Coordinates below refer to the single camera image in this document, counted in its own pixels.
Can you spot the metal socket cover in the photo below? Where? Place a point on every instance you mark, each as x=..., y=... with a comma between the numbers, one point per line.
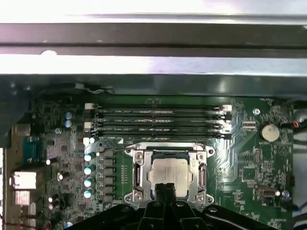
x=194, y=177

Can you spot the silver CPU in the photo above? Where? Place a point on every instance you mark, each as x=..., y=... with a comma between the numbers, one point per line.
x=168, y=172

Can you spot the CPU socket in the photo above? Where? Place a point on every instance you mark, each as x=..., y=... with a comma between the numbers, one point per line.
x=130, y=197

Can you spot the teal round capacitor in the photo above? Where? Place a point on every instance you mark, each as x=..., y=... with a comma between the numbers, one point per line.
x=87, y=157
x=87, y=183
x=87, y=194
x=87, y=170

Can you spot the teal rear port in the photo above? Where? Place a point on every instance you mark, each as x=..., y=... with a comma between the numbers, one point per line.
x=33, y=151

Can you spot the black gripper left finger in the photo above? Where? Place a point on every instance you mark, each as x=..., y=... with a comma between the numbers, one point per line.
x=156, y=215

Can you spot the blue round capacitor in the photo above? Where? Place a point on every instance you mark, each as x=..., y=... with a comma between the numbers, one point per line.
x=67, y=124
x=67, y=115

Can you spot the metal locking lever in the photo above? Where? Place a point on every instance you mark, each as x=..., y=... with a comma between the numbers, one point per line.
x=120, y=150

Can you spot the black PC case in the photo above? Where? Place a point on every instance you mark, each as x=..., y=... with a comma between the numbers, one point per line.
x=153, y=36

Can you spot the metal internal USB port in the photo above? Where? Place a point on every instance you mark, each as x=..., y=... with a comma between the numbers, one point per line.
x=266, y=191

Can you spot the silver rear port block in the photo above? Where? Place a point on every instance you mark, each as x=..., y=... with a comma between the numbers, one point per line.
x=22, y=179
x=24, y=203

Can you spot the green motherboard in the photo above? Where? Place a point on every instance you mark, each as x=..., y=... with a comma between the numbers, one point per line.
x=251, y=167

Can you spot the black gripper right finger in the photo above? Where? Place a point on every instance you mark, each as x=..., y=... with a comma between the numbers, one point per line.
x=180, y=215

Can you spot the round coin cell battery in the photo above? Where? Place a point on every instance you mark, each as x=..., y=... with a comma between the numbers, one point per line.
x=270, y=132

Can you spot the silver board screw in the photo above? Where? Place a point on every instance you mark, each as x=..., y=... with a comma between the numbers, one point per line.
x=256, y=111

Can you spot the black RAM slot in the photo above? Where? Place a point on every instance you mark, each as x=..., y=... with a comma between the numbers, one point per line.
x=156, y=119
x=156, y=129
x=156, y=110
x=156, y=138

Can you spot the white fan connector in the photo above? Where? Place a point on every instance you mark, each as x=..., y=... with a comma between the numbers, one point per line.
x=79, y=85

